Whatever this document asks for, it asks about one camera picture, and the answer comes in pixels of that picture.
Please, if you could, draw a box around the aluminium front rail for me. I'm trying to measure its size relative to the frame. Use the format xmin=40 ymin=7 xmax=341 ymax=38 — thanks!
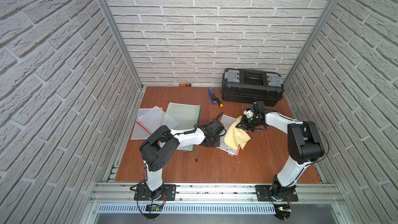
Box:
xmin=89 ymin=182 xmax=345 ymax=204

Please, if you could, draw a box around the yellow black screwdriver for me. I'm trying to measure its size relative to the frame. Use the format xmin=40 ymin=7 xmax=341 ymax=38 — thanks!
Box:
xmin=216 ymin=97 xmax=223 ymax=107

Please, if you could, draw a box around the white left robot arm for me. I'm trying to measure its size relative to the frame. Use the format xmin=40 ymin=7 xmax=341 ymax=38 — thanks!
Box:
xmin=140 ymin=121 xmax=226 ymax=192

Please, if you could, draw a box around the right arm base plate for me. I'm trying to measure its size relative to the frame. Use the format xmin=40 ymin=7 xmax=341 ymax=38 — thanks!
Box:
xmin=255 ymin=184 xmax=299 ymax=202

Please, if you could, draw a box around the yellow wiping cloth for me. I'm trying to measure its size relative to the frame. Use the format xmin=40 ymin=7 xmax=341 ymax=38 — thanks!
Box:
xmin=224 ymin=116 xmax=251 ymax=151

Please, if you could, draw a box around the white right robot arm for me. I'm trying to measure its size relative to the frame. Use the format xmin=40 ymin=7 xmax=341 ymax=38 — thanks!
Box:
xmin=236 ymin=111 xmax=325 ymax=201

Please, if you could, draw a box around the blue utility knife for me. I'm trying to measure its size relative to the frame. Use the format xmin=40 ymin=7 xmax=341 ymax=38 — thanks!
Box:
xmin=208 ymin=88 xmax=217 ymax=105

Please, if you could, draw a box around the black plastic toolbox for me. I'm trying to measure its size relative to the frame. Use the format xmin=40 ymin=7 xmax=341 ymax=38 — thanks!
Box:
xmin=221 ymin=68 xmax=284 ymax=106

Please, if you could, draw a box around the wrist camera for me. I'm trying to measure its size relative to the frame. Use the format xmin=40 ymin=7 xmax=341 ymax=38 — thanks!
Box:
xmin=207 ymin=112 xmax=225 ymax=135
xmin=244 ymin=101 xmax=267 ymax=118

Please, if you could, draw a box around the orange black tool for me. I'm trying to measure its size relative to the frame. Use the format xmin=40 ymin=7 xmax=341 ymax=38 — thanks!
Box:
xmin=179 ymin=83 xmax=192 ymax=87

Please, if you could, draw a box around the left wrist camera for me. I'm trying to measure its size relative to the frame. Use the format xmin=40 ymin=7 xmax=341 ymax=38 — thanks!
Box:
xmin=207 ymin=112 xmax=225 ymax=135

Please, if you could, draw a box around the green zip mesh document bag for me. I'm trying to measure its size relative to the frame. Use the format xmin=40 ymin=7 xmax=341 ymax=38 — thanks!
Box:
xmin=164 ymin=102 xmax=202 ymax=162

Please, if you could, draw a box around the white red zip document bag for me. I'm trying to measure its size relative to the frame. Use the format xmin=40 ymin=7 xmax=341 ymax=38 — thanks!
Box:
xmin=137 ymin=107 xmax=179 ymax=134

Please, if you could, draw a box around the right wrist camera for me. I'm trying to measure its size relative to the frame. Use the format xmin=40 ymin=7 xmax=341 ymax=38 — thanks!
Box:
xmin=244 ymin=101 xmax=267 ymax=118

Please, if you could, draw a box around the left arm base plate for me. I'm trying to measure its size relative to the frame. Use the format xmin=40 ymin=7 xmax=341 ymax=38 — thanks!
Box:
xmin=130 ymin=183 xmax=177 ymax=201

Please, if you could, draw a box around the red zip mesh document bag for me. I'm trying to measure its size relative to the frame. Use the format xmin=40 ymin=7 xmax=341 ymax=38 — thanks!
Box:
xmin=131 ymin=108 xmax=157 ymax=140

